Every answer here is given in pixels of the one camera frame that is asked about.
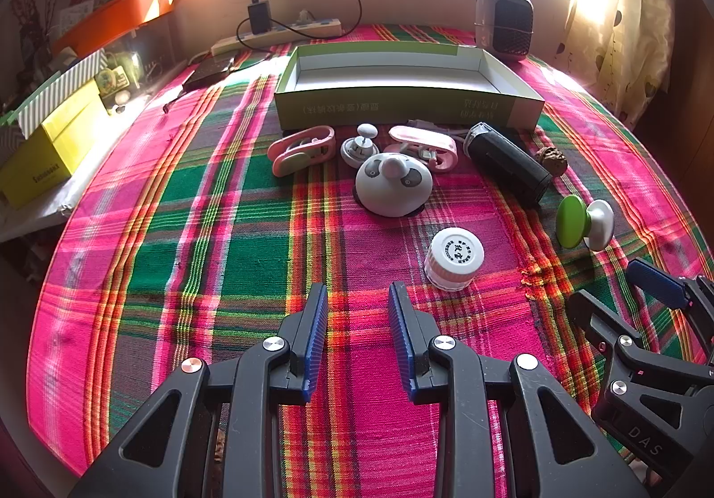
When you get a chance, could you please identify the black cylinder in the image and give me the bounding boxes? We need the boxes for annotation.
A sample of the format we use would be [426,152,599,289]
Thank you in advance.
[465,122,553,209]

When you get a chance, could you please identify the white power strip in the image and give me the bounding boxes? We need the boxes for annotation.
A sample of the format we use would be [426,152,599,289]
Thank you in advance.
[211,17,342,56]

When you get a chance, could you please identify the black adapter cable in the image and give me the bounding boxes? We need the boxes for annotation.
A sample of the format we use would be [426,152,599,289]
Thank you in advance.
[235,0,363,54]

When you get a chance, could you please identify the white bottle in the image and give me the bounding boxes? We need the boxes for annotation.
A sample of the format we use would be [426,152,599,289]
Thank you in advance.
[424,228,485,291]

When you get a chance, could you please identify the green white cardboard box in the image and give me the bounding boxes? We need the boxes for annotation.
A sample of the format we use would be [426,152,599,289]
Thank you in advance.
[273,44,546,133]

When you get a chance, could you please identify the grey space heater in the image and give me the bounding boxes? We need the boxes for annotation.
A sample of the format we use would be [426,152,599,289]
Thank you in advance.
[473,0,535,62]

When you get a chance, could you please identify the pink green cable winder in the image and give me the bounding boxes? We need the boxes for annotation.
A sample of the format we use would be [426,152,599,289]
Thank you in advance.
[266,125,336,177]

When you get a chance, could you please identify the cream dotted curtain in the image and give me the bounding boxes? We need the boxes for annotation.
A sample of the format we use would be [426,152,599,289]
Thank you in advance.
[563,0,678,128]

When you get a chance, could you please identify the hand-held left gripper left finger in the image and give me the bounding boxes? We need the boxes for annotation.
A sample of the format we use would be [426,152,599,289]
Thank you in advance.
[67,283,330,498]

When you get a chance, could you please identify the pink green plaid blanket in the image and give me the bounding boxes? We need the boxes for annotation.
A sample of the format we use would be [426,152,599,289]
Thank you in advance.
[25,24,714,493]

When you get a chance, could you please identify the white charging cable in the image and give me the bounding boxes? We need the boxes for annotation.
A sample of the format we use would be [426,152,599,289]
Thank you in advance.
[409,119,475,164]

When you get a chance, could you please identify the green white spool massager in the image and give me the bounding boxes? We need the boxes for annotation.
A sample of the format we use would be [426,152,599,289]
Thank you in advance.
[556,195,615,252]

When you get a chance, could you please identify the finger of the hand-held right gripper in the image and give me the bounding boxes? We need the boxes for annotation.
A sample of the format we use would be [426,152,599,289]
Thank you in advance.
[568,290,714,429]
[626,259,714,365]

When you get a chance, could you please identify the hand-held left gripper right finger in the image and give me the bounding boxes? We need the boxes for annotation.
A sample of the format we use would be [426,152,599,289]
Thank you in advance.
[389,282,651,498]

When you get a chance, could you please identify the white panda dome gadget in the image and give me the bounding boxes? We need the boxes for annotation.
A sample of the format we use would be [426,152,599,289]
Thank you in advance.
[353,152,435,220]

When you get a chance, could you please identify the small white knob massager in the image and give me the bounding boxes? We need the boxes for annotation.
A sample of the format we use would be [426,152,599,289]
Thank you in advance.
[340,123,381,170]

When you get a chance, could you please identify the green white striped box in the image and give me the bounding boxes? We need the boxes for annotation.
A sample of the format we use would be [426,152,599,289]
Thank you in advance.
[0,49,107,139]

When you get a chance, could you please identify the brown walnut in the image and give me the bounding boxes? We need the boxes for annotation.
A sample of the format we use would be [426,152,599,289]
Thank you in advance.
[535,148,569,176]

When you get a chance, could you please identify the orange tray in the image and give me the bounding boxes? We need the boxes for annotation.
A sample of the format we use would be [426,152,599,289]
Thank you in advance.
[51,0,175,58]

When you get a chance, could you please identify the black power adapter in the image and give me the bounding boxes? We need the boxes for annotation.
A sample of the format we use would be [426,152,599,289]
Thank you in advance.
[247,1,271,35]

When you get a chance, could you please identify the small green card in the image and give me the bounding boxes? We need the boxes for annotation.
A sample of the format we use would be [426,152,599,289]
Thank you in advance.
[95,66,132,97]

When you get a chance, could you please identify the black smartphone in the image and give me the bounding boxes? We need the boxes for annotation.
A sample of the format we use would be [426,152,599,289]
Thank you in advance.
[184,57,235,91]

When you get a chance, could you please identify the yellow box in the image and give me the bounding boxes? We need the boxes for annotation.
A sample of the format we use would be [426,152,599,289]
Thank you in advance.
[0,79,109,210]

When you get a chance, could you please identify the black plug-tipped cable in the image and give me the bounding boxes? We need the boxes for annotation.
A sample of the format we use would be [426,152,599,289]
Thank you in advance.
[162,84,193,114]

